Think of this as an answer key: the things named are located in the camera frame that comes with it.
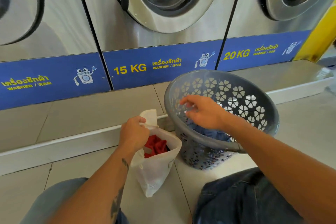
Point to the person's right hand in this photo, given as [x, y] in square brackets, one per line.
[210, 116]

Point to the person's left hand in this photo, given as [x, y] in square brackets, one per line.
[134, 134]

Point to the blue garment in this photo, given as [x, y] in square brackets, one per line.
[210, 134]

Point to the red garment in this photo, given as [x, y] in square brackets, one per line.
[157, 145]

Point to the white mesh laundry bag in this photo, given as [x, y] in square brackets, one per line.
[155, 174]

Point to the person's left forearm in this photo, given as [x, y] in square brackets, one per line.
[92, 195]

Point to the person's right forearm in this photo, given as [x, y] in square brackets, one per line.
[283, 168]

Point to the grey plastic laundry basket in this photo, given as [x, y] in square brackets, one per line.
[274, 121]

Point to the person's blue denim shorts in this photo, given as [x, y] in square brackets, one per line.
[236, 200]

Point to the yellow post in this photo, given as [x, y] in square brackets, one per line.
[317, 40]

